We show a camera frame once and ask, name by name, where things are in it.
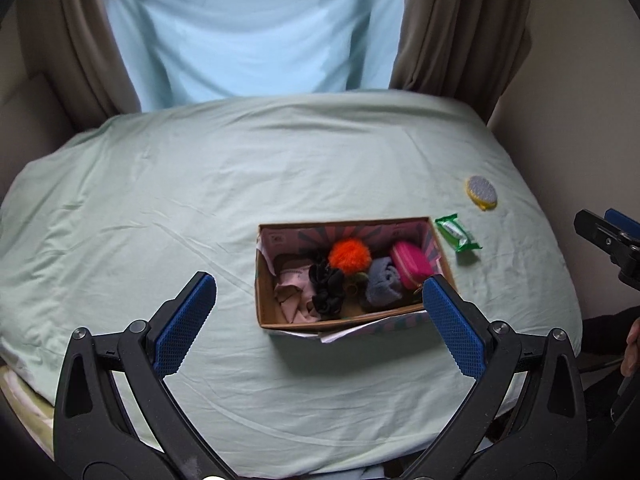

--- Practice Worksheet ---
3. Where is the bed mattress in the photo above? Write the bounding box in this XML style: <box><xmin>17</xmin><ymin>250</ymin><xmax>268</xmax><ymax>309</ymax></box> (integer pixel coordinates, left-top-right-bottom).
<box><xmin>0</xmin><ymin>360</ymin><xmax>56</xmax><ymax>461</ymax></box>

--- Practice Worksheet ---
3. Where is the orange fluffy pom-pom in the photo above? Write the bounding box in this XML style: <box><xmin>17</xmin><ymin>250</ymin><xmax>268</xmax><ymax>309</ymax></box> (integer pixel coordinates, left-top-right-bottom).
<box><xmin>327</xmin><ymin>238</ymin><xmax>372</xmax><ymax>275</ymax></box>

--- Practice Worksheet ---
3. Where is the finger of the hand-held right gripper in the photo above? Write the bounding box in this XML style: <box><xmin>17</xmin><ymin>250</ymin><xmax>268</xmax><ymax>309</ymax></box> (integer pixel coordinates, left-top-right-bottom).
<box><xmin>573</xmin><ymin>209</ymin><xmax>640</xmax><ymax>263</ymax></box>
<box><xmin>604</xmin><ymin>208</ymin><xmax>640</xmax><ymax>242</ymax></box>

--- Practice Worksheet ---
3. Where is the person's dark clothing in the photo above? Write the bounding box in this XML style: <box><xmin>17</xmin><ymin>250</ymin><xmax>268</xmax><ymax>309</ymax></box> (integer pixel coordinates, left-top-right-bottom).
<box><xmin>577</xmin><ymin>305</ymin><xmax>640</xmax><ymax>373</ymax></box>

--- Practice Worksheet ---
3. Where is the black scrunchie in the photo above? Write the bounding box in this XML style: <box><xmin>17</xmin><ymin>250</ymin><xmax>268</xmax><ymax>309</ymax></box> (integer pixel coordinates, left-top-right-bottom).
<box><xmin>308</xmin><ymin>262</ymin><xmax>346</xmax><ymax>295</ymax></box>

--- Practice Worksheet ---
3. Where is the yellow grey foot scrubber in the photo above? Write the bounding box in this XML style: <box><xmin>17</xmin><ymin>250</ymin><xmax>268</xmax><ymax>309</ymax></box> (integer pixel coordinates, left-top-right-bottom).
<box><xmin>465</xmin><ymin>175</ymin><xmax>499</xmax><ymax>212</ymax></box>

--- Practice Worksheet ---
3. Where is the light blue hanging sheet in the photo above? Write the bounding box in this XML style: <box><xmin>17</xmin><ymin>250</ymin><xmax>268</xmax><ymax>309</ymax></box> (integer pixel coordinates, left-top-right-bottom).
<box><xmin>97</xmin><ymin>0</ymin><xmax>408</xmax><ymax>113</ymax></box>

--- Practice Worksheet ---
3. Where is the green tissue packet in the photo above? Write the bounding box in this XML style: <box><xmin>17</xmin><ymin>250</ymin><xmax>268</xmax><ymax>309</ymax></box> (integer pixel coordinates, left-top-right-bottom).
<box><xmin>434</xmin><ymin>213</ymin><xmax>482</xmax><ymax>253</ymax></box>

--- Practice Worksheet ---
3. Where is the grey blue sock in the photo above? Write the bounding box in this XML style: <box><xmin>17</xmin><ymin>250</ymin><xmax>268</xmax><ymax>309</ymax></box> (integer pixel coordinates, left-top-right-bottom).
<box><xmin>364</xmin><ymin>256</ymin><xmax>403</xmax><ymax>306</ymax></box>

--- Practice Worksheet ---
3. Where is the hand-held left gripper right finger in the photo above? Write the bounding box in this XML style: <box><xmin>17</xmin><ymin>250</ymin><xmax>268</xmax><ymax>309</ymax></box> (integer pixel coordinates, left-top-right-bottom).
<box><xmin>400</xmin><ymin>275</ymin><xmax>589</xmax><ymax>480</ymax></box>

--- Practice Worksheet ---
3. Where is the person's right hand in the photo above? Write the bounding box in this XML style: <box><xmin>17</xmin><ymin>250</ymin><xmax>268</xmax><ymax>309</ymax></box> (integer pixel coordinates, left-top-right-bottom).
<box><xmin>621</xmin><ymin>316</ymin><xmax>640</xmax><ymax>378</ymax></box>

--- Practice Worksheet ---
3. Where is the magenta zip pouch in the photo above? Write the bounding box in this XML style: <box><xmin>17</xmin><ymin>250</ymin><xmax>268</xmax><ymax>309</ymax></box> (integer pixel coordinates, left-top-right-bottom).
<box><xmin>390</xmin><ymin>241</ymin><xmax>435</xmax><ymax>291</ymax></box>

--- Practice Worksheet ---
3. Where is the pink cloth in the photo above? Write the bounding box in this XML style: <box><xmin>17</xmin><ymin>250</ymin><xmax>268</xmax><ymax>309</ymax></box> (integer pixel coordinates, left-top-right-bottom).
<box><xmin>272</xmin><ymin>265</ymin><xmax>323</xmax><ymax>325</ymax></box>

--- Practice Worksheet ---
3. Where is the dark patterned scrunchie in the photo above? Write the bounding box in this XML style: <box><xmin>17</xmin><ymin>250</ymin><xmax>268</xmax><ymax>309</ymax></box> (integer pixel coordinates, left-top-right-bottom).
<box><xmin>312</xmin><ymin>290</ymin><xmax>347</xmax><ymax>320</ymax></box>

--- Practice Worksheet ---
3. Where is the cardboard box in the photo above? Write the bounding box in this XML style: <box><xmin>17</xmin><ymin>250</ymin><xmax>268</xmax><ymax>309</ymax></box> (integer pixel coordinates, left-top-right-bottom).
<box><xmin>255</xmin><ymin>216</ymin><xmax>458</xmax><ymax>344</ymax></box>

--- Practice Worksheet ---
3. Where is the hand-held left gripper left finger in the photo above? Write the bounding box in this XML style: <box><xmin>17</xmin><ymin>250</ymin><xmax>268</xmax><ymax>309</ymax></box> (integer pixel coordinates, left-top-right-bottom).
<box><xmin>51</xmin><ymin>271</ymin><xmax>237</xmax><ymax>480</ymax></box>

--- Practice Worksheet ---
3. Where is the brown curtain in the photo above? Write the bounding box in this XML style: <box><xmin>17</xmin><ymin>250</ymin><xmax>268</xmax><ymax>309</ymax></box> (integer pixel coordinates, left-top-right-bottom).
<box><xmin>387</xmin><ymin>0</ymin><xmax>533</xmax><ymax>126</ymax></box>
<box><xmin>17</xmin><ymin>0</ymin><xmax>143</xmax><ymax>121</ymax></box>

